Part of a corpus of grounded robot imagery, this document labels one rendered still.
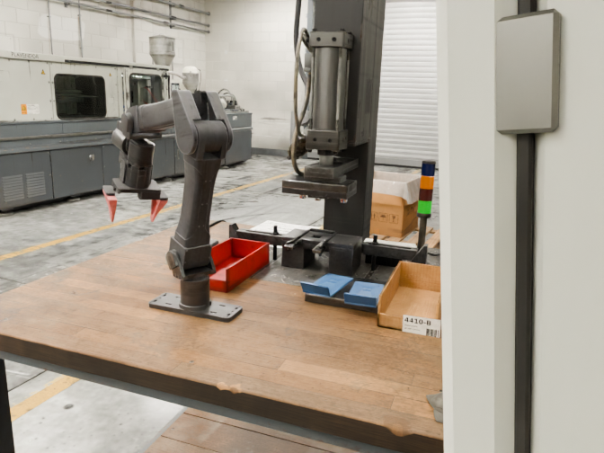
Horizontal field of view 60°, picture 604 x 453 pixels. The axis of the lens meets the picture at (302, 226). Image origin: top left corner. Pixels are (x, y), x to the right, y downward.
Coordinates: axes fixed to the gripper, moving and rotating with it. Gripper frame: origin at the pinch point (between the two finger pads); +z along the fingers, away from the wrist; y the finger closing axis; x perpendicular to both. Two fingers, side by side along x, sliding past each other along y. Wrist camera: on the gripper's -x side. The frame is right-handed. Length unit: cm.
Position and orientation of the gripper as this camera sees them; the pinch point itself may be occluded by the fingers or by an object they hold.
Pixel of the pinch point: (132, 217)
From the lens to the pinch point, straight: 135.2
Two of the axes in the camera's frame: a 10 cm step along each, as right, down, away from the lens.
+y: -8.4, 0.1, -5.5
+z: -2.4, 8.9, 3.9
